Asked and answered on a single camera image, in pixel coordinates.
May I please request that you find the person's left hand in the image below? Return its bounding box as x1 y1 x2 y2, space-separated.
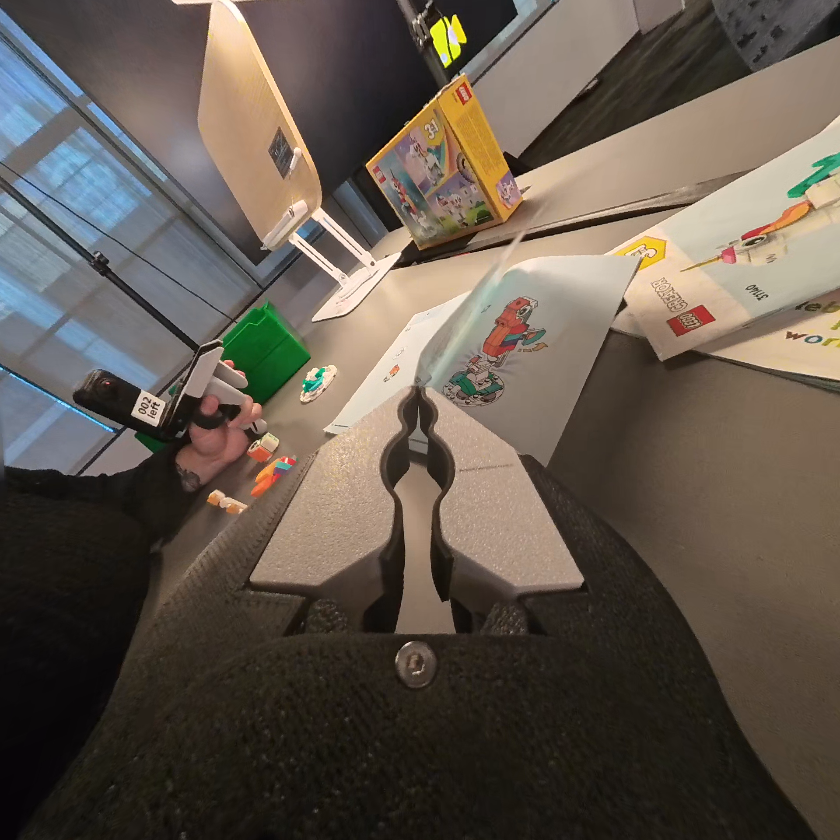
175 359 265 479

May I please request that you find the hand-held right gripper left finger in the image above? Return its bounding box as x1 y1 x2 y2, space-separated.
248 386 422 634

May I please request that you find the yellow lego box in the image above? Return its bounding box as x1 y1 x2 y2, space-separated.
365 74 524 250

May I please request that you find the person's black sweater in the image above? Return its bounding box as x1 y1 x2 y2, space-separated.
0 489 164 840

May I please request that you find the yellow tag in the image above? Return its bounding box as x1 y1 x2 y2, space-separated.
430 14 468 68

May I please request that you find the round white teal lego base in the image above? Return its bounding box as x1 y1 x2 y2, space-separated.
300 365 338 403

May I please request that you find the lego instruction booklet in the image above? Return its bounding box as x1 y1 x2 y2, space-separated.
325 223 643 470

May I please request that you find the green plastic box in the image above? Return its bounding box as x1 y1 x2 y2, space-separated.
222 301 311 404

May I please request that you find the black tripod pole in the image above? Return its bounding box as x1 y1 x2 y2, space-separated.
0 174 201 352

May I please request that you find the tan panel on white stand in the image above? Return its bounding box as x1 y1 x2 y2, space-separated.
197 0 403 322

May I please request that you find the unicorn cover instruction booklet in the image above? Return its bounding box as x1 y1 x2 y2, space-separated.
610 134 840 362

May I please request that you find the pale green printed booklet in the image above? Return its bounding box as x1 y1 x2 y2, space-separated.
689 292 840 383

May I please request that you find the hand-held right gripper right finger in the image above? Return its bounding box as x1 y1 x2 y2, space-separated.
420 387 586 634

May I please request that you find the orange lego fish body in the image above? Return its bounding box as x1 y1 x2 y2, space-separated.
251 455 298 497

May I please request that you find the person's left forearm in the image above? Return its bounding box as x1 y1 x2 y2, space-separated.
0 449 201 549

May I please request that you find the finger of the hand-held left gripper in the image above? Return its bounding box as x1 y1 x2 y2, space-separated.
186 346 225 399

